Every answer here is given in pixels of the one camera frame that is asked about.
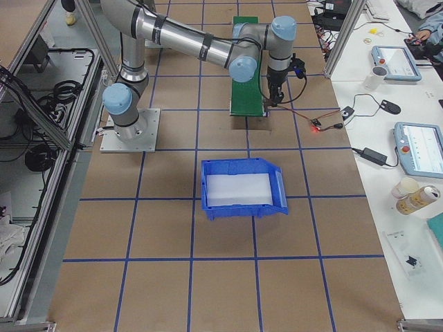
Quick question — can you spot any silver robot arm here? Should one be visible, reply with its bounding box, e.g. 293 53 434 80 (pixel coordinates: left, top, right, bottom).
101 1 297 142

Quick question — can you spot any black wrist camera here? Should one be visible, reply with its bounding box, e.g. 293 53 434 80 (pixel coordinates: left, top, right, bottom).
291 53 307 79

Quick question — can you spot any black mouse device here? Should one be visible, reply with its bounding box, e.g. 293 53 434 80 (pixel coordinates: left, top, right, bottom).
379 100 401 115

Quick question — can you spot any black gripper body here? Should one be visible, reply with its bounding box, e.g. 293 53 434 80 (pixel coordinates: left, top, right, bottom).
266 67 288 91

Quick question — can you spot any teach pendant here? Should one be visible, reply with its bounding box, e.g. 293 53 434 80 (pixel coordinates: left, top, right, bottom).
393 122 442 178
371 46 422 82

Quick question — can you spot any red black conveyor wire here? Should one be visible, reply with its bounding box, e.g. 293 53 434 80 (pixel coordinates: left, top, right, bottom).
265 100 343 132

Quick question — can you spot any black power brick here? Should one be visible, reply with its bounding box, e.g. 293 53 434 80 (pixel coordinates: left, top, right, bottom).
361 147 387 166

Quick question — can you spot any blue plastic bin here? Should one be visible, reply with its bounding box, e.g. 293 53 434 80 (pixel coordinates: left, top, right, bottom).
201 158 289 220

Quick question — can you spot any small motor controller board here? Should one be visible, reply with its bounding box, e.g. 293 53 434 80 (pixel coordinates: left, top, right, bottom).
309 118 321 132

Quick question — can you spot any beige paper cup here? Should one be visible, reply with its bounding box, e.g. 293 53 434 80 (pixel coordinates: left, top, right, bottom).
391 177 419 199

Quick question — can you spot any green conveyor belt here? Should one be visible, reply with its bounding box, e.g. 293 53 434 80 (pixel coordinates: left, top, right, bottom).
228 15 269 118

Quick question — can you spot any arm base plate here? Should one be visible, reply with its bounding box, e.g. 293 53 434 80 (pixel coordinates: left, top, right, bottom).
100 109 161 153

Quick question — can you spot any white foam bin liner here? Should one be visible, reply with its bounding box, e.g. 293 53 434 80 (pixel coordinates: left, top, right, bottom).
206 173 273 207

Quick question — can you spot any person at desk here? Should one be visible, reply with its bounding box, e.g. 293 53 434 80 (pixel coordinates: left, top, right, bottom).
415 1 442 44

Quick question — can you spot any aluminium frame post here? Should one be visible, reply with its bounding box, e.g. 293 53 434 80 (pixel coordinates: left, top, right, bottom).
324 0 367 79

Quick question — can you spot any upper teach pendant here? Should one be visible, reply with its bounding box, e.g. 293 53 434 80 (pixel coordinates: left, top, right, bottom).
371 46 422 82

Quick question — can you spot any white cup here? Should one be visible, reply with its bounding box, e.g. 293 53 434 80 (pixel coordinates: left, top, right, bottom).
363 66 388 91

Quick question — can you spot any lower teach pendant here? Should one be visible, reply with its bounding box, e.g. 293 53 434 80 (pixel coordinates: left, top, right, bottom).
393 122 442 178

